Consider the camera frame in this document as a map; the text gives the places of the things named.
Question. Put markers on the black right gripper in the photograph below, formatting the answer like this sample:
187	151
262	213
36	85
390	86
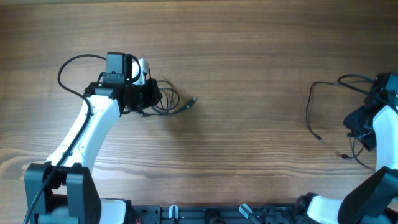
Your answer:
350	121

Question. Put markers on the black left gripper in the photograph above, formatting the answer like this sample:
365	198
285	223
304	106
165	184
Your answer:
154	94

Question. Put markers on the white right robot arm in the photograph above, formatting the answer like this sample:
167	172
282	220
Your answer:
374	125

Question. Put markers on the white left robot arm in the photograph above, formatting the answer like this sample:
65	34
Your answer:
62	190

